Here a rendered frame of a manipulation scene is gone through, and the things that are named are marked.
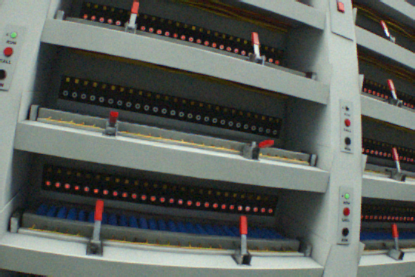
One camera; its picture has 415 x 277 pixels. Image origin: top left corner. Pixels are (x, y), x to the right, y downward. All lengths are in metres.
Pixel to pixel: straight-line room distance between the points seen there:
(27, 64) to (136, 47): 0.20
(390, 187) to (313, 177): 0.25
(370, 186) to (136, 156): 0.53
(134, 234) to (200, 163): 0.18
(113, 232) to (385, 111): 0.70
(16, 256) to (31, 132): 0.20
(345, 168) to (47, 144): 0.59
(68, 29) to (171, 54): 0.20
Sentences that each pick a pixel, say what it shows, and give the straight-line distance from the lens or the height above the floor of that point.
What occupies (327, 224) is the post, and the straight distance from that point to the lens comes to 0.71.
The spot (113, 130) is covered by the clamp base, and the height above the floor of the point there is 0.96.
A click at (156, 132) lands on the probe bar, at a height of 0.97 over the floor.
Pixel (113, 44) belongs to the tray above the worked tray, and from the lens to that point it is 0.63.
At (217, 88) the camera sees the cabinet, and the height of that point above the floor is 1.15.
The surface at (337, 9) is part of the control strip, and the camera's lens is 0.90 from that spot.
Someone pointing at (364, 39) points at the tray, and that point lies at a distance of 0.95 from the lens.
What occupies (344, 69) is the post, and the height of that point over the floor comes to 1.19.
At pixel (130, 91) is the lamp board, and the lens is 0.75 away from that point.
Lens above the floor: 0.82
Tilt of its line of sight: 14 degrees up
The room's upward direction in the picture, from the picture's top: 6 degrees clockwise
